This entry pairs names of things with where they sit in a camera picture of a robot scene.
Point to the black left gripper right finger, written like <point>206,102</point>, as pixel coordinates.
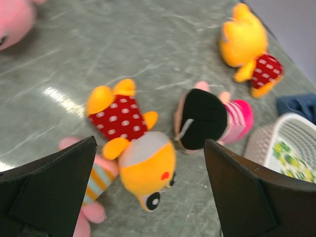
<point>254,201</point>

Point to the white plastic basket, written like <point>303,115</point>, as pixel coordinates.
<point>294,130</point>

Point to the yellow plush face-down red dress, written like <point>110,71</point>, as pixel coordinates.
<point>244,45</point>

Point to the pink plush striped shirt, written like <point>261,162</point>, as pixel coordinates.
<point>17,18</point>
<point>102,175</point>

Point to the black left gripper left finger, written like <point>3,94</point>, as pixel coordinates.
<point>47,193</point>

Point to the black-haired doll pink striped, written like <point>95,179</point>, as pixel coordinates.
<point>201,115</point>

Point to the yellow plush red dotted dress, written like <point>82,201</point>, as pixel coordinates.
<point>146,158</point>

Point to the lemon print cloth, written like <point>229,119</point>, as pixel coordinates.
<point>291,164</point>

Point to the blue checked cloth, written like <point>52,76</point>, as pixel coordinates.
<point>303,105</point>

